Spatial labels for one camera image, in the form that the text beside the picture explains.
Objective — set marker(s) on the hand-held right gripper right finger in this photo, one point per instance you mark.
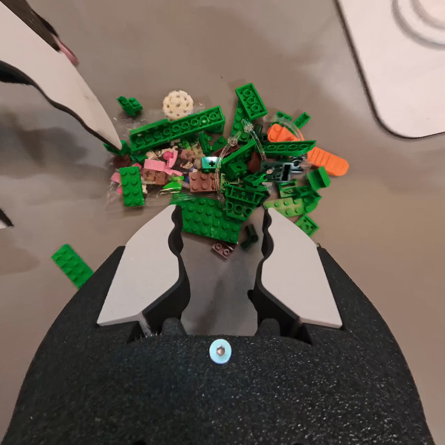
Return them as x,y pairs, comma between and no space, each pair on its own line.
299,281

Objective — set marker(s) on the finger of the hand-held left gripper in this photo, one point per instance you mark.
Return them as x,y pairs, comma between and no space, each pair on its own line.
41,62
4,220

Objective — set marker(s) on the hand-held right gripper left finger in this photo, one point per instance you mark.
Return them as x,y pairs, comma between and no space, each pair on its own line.
146,274

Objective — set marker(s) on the pile of lego pieces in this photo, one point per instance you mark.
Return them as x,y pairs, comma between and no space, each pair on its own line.
208,215

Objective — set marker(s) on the green lego plate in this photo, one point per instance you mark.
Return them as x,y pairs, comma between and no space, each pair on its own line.
71,264

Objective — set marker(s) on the orange brick separator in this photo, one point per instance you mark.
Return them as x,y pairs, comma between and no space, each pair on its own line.
326,161

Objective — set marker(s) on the white book stand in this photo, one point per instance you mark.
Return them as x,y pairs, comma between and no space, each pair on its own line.
399,87

